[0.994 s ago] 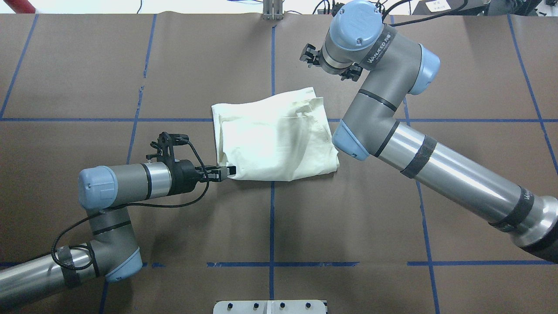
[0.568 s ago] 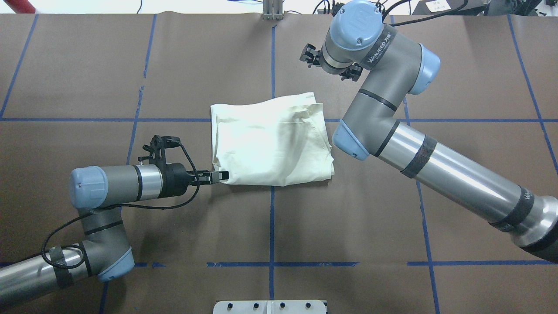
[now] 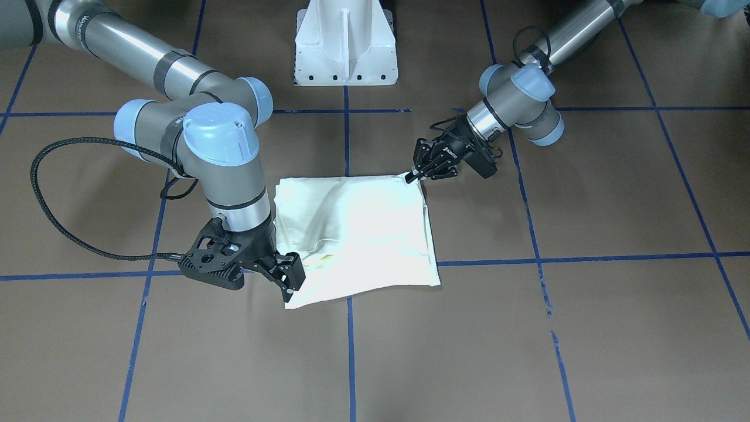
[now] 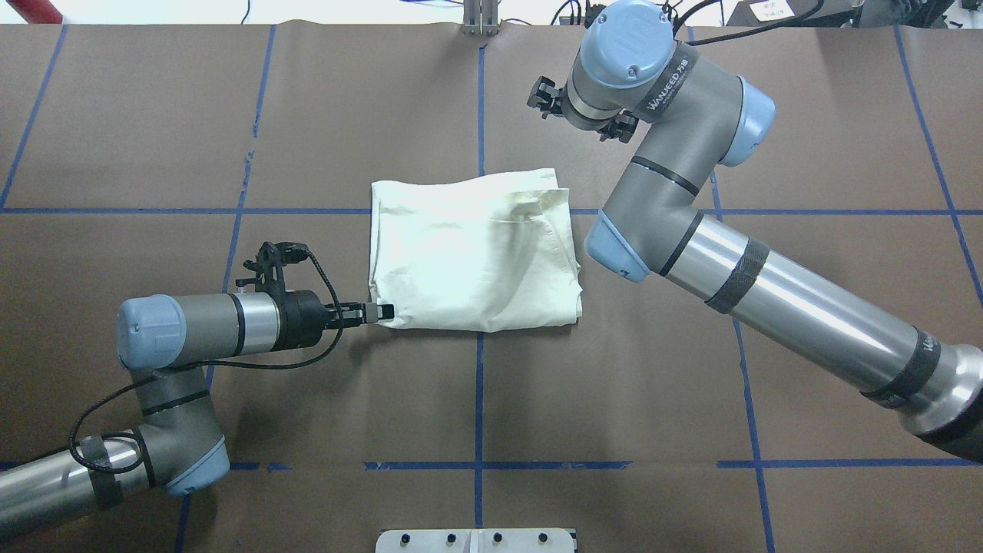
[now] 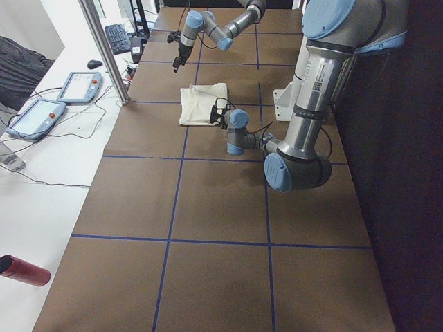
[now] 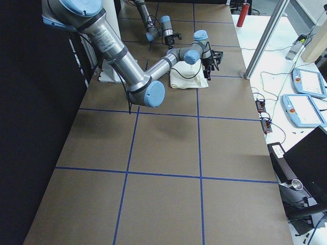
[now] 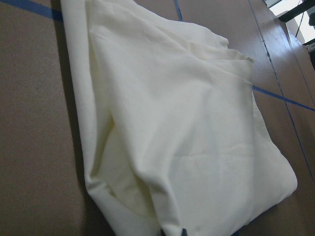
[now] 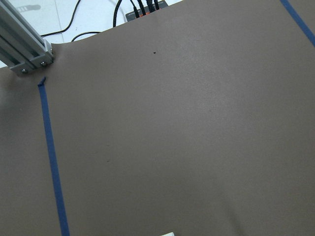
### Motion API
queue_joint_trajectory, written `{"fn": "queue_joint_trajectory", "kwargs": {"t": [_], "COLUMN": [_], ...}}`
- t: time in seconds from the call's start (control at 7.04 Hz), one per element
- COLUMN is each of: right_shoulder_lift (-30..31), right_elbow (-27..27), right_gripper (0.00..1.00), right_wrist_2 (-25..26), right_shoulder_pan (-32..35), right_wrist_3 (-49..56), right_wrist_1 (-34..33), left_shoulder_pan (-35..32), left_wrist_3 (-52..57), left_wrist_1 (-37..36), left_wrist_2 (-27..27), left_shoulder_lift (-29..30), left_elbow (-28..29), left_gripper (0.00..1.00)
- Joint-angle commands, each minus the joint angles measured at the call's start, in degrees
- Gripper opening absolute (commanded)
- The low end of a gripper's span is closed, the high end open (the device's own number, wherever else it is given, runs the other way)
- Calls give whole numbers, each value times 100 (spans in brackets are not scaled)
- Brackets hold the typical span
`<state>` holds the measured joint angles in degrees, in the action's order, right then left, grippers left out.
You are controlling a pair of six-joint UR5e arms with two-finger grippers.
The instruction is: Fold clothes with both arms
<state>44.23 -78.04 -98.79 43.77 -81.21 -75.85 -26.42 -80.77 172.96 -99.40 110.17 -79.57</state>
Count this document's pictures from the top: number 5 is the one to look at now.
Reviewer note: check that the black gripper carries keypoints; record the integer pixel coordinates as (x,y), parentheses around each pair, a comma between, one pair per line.
(182,51)

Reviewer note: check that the cream long-sleeve cat shirt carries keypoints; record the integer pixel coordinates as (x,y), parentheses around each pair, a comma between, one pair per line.
(197,102)

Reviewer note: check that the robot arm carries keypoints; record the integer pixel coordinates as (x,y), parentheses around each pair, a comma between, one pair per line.
(204,22)
(334,31)

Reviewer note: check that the small black adapter box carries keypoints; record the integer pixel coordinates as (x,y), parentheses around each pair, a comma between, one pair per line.
(136,49)

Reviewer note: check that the black keyboard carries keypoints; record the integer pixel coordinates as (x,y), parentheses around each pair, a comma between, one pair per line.
(117,38)

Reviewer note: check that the black computer mouse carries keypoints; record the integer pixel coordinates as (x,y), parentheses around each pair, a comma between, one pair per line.
(92,64)

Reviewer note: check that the teach pendant with red button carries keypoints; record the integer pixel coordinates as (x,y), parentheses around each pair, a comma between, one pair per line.
(37,120)

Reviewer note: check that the brown table mat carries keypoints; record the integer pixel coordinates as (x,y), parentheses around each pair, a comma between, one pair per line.
(177,235)

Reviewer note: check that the clear water bottle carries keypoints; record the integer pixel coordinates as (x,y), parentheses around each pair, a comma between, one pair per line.
(10,159)

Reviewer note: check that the red cylinder object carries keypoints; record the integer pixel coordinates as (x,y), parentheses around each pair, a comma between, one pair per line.
(23,271)

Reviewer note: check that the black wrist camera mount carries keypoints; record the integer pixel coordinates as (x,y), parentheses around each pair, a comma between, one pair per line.
(174,36)

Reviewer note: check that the aluminium frame post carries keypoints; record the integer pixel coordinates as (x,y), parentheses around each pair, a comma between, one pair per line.
(93,21)

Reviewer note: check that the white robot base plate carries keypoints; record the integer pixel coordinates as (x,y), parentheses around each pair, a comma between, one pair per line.
(284,101)

